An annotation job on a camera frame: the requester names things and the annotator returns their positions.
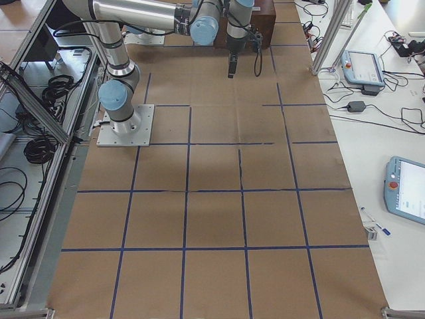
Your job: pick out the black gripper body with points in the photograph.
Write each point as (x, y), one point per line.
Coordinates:
(236, 44)

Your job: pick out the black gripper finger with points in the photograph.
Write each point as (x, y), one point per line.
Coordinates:
(232, 65)

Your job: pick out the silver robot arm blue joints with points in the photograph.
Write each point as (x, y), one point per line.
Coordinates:
(200, 21)

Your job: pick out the dark wooden cabinet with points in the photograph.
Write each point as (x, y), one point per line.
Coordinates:
(263, 18)

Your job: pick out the teach pendant far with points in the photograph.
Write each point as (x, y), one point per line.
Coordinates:
(362, 68)

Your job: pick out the teach pendant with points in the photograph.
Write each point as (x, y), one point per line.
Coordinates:
(362, 68)
(404, 188)

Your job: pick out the black power adapter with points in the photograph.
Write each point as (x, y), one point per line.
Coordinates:
(356, 106)

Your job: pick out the brown paper table cover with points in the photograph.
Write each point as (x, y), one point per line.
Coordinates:
(240, 207)

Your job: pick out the teach pendant near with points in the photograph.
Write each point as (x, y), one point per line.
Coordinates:
(404, 188)

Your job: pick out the small metal binder clip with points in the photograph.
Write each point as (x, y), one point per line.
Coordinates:
(371, 233)

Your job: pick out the blue white pen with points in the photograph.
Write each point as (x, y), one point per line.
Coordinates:
(383, 229)

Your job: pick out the aluminium frame post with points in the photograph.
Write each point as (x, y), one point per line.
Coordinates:
(337, 18)

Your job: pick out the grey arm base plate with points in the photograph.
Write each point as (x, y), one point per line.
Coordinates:
(134, 132)

